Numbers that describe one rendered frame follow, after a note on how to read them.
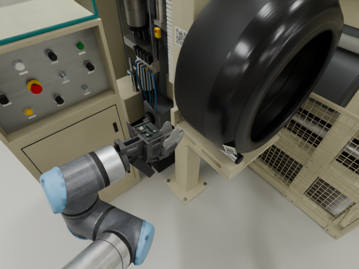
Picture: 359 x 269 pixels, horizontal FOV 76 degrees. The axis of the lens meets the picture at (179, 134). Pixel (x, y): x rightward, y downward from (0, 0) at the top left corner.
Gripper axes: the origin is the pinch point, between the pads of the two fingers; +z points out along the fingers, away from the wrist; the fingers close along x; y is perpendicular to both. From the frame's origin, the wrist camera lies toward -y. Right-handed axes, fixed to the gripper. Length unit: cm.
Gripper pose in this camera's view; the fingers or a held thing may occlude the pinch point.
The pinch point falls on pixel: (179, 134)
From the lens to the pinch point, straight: 68.4
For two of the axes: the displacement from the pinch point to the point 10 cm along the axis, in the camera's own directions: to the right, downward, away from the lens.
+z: 7.7, -3.9, 5.1
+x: -6.4, -5.8, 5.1
